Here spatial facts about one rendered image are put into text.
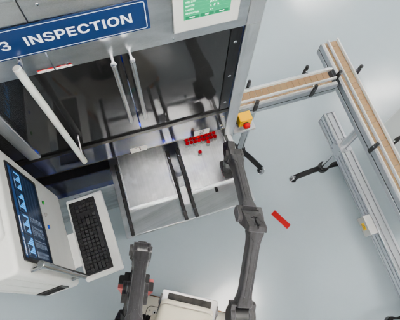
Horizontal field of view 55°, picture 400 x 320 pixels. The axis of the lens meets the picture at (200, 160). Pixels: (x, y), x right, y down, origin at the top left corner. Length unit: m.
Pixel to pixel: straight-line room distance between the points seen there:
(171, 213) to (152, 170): 0.26
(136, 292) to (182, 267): 1.53
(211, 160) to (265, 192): 1.00
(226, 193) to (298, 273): 1.11
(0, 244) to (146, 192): 0.86
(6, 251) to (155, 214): 0.84
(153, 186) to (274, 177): 1.28
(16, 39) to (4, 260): 0.71
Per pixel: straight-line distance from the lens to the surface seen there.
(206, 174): 2.08
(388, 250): 2.61
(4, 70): 1.33
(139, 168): 2.11
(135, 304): 1.32
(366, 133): 2.34
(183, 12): 1.22
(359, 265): 3.12
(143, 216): 2.04
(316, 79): 2.41
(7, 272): 1.44
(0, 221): 1.46
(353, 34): 3.98
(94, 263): 2.11
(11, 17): 1.16
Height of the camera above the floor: 2.86
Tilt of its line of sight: 69 degrees down
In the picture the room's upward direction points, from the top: 4 degrees clockwise
